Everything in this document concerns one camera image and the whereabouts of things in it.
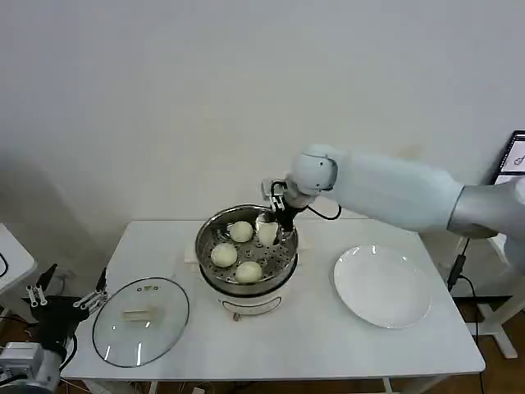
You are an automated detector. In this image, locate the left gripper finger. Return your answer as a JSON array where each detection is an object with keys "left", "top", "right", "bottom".
[
  {"left": 73, "top": 268, "right": 109, "bottom": 309},
  {"left": 26, "top": 263, "right": 57, "bottom": 308}
]

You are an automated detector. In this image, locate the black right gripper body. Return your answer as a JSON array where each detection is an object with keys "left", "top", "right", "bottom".
[{"left": 275, "top": 203, "right": 303, "bottom": 231}]

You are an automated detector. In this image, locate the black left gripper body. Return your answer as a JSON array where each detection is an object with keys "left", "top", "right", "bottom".
[{"left": 29, "top": 295, "right": 89, "bottom": 350}]

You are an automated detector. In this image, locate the white steamed bun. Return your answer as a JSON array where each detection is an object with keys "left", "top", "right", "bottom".
[
  {"left": 228, "top": 220, "right": 254, "bottom": 244},
  {"left": 235, "top": 260, "right": 263, "bottom": 286},
  {"left": 210, "top": 242, "right": 239, "bottom": 268},
  {"left": 255, "top": 218, "right": 281, "bottom": 247}
]

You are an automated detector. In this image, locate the steel steamer basket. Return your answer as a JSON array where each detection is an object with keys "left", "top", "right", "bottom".
[{"left": 194, "top": 204, "right": 299, "bottom": 296}]

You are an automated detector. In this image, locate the small white side table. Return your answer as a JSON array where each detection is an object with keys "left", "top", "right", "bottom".
[{"left": 0, "top": 223, "right": 39, "bottom": 325}]

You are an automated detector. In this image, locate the glass pot lid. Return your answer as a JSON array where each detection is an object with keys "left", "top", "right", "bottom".
[{"left": 92, "top": 277, "right": 191, "bottom": 368}]

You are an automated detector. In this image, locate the white electric pot base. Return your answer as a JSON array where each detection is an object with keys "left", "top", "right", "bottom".
[{"left": 199, "top": 262, "right": 297, "bottom": 323}]

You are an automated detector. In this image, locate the white round plate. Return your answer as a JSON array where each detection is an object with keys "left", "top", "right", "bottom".
[{"left": 332, "top": 245, "right": 432, "bottom": 329}]

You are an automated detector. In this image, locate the white desk with laptop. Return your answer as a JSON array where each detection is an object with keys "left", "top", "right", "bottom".
[{"left": 450, "top": 232, "right": 525, "bottom": 361}]

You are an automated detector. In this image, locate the open black laptop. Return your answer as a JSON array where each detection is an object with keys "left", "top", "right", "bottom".
[{"left": 490, "top": 130, "right": 525, "bottom": 186}]

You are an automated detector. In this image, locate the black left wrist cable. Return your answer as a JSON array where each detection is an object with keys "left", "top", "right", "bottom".
[{"left": 60, "top": 333, "right": 80, "bottom": 367}]

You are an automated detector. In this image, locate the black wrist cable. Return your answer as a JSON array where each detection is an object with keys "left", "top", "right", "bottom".
[
  {"left": 304, "top": 202, "right": 343, "bottom": 222},
  {"left": 60, "top": 333, "right": 80, "bottom": 367}
]

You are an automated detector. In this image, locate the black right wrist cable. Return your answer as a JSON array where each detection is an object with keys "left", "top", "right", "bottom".
[{"left": 304, "top": 202, "right": 343, "bottom": 222}]

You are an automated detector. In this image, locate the black power adapter cable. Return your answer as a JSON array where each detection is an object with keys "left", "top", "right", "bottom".
[{"left": 446, "top": 236, "right": 480, "bottom": 317}]

